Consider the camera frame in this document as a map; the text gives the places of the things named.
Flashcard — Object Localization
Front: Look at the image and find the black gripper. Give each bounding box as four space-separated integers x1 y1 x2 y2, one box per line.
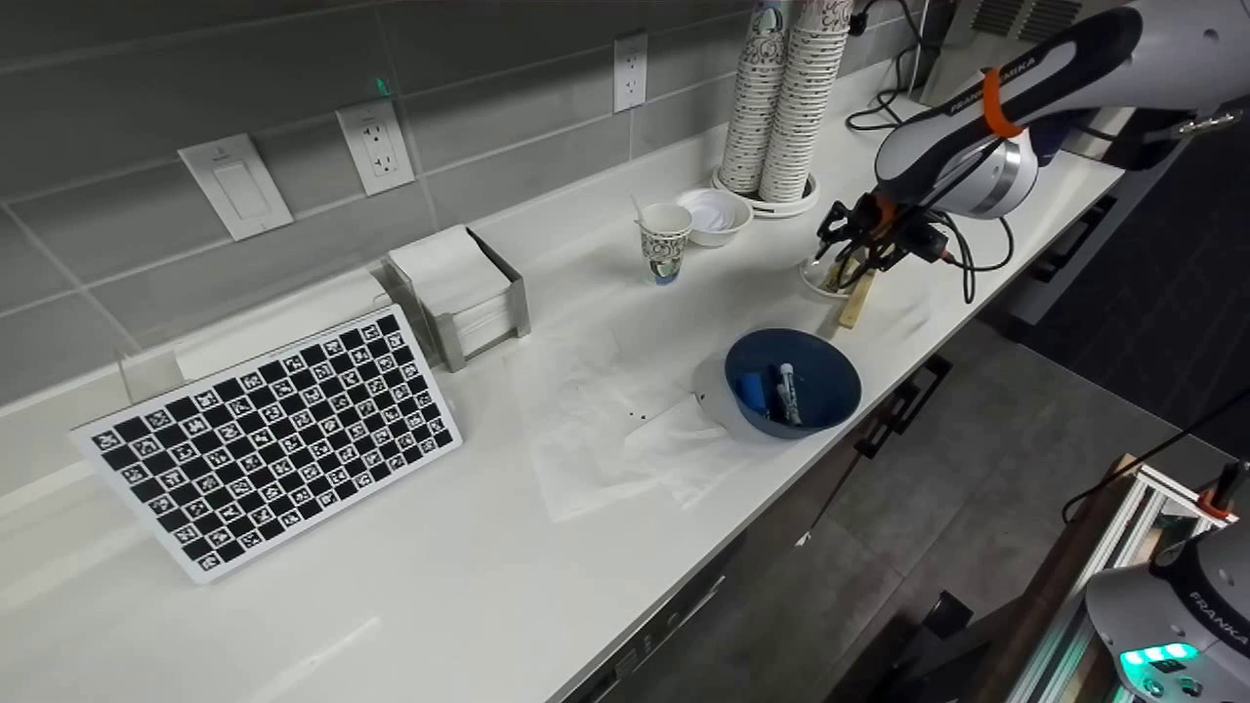
814 188 952 291

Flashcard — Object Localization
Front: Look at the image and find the white round cup stack base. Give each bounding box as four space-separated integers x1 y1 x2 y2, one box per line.
711 169 829 223

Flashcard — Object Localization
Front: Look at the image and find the tall patterned paper cup stack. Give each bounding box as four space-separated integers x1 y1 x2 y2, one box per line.
756 0 857 208
719 0 789 200

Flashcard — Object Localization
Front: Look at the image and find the small white dish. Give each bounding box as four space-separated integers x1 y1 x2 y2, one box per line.
797 251 850 299

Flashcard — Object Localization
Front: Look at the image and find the tan wooden spoon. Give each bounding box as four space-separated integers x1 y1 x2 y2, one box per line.
833 274 880 332

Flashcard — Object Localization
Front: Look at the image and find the white bowl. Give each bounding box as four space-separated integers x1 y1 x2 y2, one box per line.
677 184 756 251

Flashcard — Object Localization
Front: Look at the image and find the blue bowl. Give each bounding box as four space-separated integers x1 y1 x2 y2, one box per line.
724 322 867 445

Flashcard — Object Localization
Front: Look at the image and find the white sachet stick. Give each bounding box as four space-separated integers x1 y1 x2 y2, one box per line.
772 358 806 429

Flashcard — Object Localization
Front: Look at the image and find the white power outlet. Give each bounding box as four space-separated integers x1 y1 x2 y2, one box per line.
610 32 653 118
332 96 420 200

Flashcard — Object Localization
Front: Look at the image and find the white paper napkin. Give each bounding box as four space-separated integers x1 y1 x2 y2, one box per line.
523 342 694 528

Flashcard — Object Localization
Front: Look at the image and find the wooden framed stand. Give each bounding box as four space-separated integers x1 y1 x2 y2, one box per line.
961 449 1243 703

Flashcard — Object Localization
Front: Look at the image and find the white napkin holder box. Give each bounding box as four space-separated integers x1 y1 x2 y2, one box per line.
380 223 536 374

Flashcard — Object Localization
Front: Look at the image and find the black white calibration board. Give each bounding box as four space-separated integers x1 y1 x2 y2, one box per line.
69 299 465 587

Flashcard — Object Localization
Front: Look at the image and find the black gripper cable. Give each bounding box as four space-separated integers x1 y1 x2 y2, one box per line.
935 208 1023 309

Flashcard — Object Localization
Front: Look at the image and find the black drawer handle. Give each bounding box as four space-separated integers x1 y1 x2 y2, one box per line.
850 352 956 462

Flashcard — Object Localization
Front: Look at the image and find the white light switch plate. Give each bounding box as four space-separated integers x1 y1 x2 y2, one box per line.
177 130 298 246

